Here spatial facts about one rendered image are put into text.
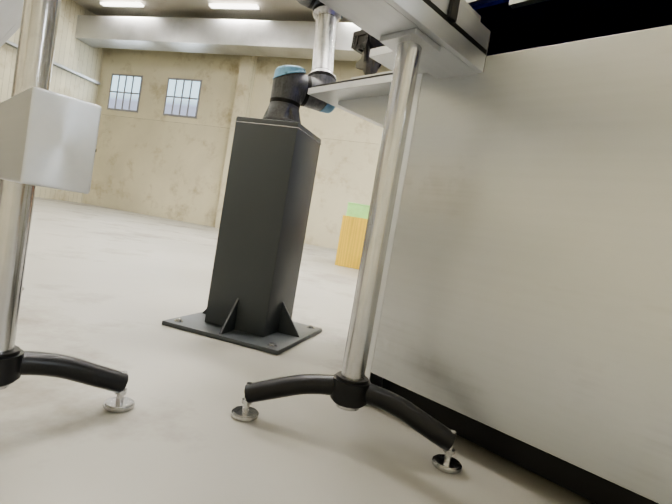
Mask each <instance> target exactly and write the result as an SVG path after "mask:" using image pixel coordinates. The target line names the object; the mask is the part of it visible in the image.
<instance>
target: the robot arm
mask: <svg viewBox="0 0 672 504"><path fill-rule="evenodd" d="M296 1H297V2H299V3H300V4H301V5H303V6H305V7H307V8H310V9H312V10H313V18H314V19H315V21H316V25H315V37H314V49H313V61H312V71H311V72H310V73H309V74H308V75H306V70H305V69H304V68H302V67H300V66H295V65H282V66H279V67H277V68H276V70H275V73H274V77H273V84H272V90H271V97H270V103H269V106H268V108H267V110H266V112H265V114H264V116H263V118H262V119H271V120H281V121H291V122H299V123H300V124H301V120H300V113H299V109H300V106H303V107H306V108H309V109H313V110H316V111H319V112H323V113H331V112H332V111H333V110H334V109H335V106H333V105H330V104H328V103H326V102H324V101H322V100H319V99H317V98H315V97H313V96H310V95H308V94H307V93H308V88H313V87H316V85H320V84H326V83H332V82H336V76H335V75H334V74H333V66H334V53H335V40H336V27H337V23H338V22H339V21H340V19H342V18H343V16H341V15H340V14H338V13H337V12H335V11H334V10H332V9H331V8H329V7H328V6H326V5H325V4H323V3H322V2H320V1H319V0H296ZM353 42H354V43H353ZM382 46H385V45H384V44H382V43H381V42H380V41H379V40H377V39H376V38H374V37H373V36H371V35H370V34H368V33H367V32H365V31H364V30H362V29H361V30H360V31H356V32H354V33H353V39H352V45H351V49H352V48H353V50H355V51H356V52H358V53H360V54H361V55H362V57H361V59H360V60H359V61H357V62H356V68H357V69H360V70H363V72H364V75H369V74H375V73H376V72H377V71H378V69H379V68H380V66H381V64H380V63H378V62H377V61H375V60H374V59H372V58H370V57H369V55H370V49H373V48H377V47H382Z"/></svg>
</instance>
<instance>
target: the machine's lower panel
mask: <svg viewBox="0 0 672 504"><path fill-rule="evenodd" d="M371 373H373V374H376V375H378V376H380V377H382V378H384V379H387V380H389V381H391V382H393V383H395V384H397V385H400V386H402V387H404V388H406V389H408V390H411V391H413V392H415V393H417V394H419V395H422V396H424V397H426V398H428V399H430V400H433V401H435V402H437V403H439V404H441V405H444V406H446V407H448V408H450V409H452V410H455V411H457V412H459V413H461V414H463V415H466V416H468V417H470V418H472V419H474V420H476V421H479V422H481V423H483V424H485V425H487V426H490V427H492V428H494V429H496V430H498V431H501V432H503V433H505V434H507V435H509V436H512V437H514V438H516V439H518V440H520V441H523V442H525V443H527V444H529V445H531V446H534V447H536V448H538V449H540V450H542V451H545V452H547V453H549V454H551V455H553V456H556V457H558V458H560V459H562V460H564V461H566V462H569V463H571V464H573V465H575V466H577V467H580V468H582V469H584V470H586V471H588V472H591V473H593V474H595V475H597V476H599V477H602V478H604V479H606V480H608V481H610V482H613V483H615V484H617V485H619V486H621V487H624V488H626V489H628V490H630V491H632V492H635V493H637V494H639V495H641V496H643V497H646V498H648V499H650V500H652V501H654V502H656V503H659V504H672V25H669V26H663V27H657V28H651V29H645V30H639V31H633V32H627V33H621V34H615V35H609V36H603V37H597V38H591V39H585V40H579V41H573V42H567V43H562V44H556V45H550V46H544V47H538V48H532V49H526V50H520V51H514V52H508V53H502V54H496V55H490V56H487V57H486V62H485V68H484V72H483V73H478V74H471V75H464V76H457V77H450V78H442V79H436V78H434V77H433V76H431V75H430V74H428V73H423V78H422V84H421V90H420V96H419V101H418V107H417V113H416V118H415V124H414V130H413V135H412V141H411V147H410V153H409V158H408V164H407V170H406V175H405V181H404V187H403V192H402V198H401V204H400V209H399V215H398V221H397V227H396V232H395V238H394V244H393V249H392V255H391V261H390V266H389V272H388V278H387V284H386V289H385V295H384V301H383V306H382V312H381V318H380V323H379V329H378V335H377V341H376V346H375V352H374V358H373V363H372V369H371Z"/></svg>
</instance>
